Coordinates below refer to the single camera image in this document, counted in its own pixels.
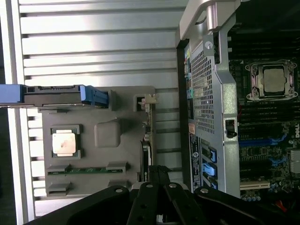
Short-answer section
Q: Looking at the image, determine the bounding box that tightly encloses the grey plastic parts rack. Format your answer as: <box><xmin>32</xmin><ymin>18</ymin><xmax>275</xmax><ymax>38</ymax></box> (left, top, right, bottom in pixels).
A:
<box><xmin>38</xmin><ymin>85</ymin><xmax>157</xmax><ymax>200</ymax></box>

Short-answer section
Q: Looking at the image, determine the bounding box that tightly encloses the spare green RAM stick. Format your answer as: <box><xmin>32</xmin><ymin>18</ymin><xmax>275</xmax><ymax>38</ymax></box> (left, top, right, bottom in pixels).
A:
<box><xmin>48</xmin><ymin>166</ymin><xmax>128</xmax><ymax>175</ymax></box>

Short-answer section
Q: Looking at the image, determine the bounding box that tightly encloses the white PCI expansion slot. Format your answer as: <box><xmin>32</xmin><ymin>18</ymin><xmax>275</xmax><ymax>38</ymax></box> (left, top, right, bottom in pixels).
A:
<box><xmin>240</xmin><ymin>180</ymin><xmax>270</xmax><ymax>191</ymax></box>

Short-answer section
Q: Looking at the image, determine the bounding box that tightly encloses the spare silver CPU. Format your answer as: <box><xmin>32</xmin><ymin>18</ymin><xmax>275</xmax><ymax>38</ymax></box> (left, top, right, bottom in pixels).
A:
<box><xmin>51</xmin><ymin>127</ymin><xmax>77</xmax><ymax>158</ymax></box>

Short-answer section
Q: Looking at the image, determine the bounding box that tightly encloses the blue long expansion slot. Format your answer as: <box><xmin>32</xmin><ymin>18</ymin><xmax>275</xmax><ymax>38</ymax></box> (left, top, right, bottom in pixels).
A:
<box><xmin>239</xmin><ymin>137</ymin><xmax>287</xmax><ymax>148</ymax></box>

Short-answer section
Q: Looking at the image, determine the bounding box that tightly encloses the open black PC case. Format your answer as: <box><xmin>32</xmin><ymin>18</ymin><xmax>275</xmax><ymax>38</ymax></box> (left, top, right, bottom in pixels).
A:
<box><xmin>175</xmin><ymin>0</ymin><xmax>300</xmax><ymax>218</ymax></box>

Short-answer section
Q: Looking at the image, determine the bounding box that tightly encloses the long black expansion slot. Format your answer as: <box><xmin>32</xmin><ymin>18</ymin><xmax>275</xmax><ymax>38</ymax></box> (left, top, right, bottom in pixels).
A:
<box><xmin>240</xmin><ymin>157</ymin><xmax>292</xmax><ymax>165</ymax></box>

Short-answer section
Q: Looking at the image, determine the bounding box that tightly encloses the green Dell motherboard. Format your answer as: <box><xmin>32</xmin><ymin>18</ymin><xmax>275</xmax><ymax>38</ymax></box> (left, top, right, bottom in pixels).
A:
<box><xmin>228</xmin><ymin>22</ymin><xmax>300</xmax><ymax>213</ymax></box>

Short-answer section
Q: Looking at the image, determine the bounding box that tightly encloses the small silver chipset heatsink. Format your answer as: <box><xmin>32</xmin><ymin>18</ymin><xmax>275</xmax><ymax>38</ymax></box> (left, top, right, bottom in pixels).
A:
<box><xmin>290</xmin><ymin>149</ymin><xmax>300</xmax><ymax>174</ymax></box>

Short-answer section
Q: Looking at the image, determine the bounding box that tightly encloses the hard disk in blue caddy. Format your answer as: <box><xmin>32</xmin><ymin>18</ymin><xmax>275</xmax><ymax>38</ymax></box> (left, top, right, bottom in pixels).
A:
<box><xmin>0</xmin><ymin>83</ymin><xmax>110</xmax><ymax>110</ymax></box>

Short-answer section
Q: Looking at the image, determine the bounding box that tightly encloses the metal CPU socket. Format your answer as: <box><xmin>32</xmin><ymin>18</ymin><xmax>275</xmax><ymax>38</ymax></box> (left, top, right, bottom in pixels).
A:
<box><xmin>244</xmin><ymin>59</ymin><xmax>300</xmax><ymax>102</ymax></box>

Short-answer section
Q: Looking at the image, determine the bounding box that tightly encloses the installed CPU with thermal paste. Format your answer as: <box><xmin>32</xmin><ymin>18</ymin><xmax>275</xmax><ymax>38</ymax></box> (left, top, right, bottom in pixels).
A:
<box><xmin>263</xmin><ymin>67</ymin><xmax>291</xmax><ymax>94</ymax></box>

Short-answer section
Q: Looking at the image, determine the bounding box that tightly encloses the coloured power wire bundle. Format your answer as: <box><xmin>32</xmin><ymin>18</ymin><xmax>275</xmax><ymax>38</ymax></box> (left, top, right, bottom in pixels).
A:
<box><xmin>274</xmin><ymin>199</ymin><xmax>300</xmax><ymax>213</ymax></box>

